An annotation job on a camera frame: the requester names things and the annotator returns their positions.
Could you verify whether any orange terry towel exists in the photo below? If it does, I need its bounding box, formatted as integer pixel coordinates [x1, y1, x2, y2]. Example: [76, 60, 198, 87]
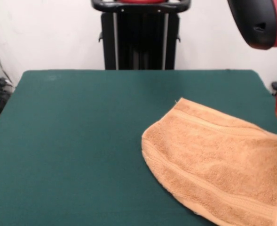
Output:
[141, 97, 277, 226]

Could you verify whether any dark green table cloth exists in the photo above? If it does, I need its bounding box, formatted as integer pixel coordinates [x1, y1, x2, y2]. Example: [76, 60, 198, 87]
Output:
[0, 69, 277, 226]

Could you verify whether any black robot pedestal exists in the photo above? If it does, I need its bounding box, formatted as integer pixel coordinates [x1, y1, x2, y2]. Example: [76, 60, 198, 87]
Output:
[90, 0, 191, 71]

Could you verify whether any black cable bundle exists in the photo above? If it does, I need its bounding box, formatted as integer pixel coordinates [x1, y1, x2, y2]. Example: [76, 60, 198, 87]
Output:
[0, 77, 16, 123]

